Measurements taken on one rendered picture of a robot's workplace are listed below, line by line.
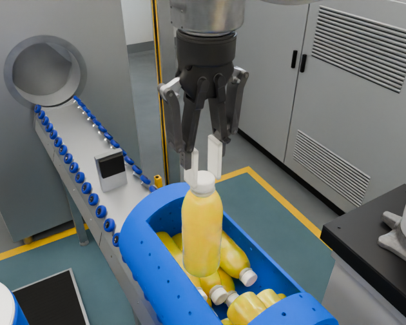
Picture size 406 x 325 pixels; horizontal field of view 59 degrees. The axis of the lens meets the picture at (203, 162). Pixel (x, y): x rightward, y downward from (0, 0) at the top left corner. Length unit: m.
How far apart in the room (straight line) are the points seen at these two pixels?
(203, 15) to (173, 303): 0.56
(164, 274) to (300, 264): 1.67
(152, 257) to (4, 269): 1.83
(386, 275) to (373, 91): 1.37
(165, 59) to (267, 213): 1.55
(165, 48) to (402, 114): 1.30
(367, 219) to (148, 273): 0.66
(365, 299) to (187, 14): 0.95
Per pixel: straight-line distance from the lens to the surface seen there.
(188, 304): 0.75
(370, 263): 1.06
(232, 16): 0.44
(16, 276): 2.52
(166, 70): 1.46
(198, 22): 0.43
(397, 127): 2.20
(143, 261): 0.86
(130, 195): 1.39
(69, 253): 2.52
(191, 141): 0.51
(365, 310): 1.21
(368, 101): 2.27
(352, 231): 1.13
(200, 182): 0.57
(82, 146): 1.71
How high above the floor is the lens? 1.82
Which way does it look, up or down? 36 degrees down
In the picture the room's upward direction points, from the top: straight up
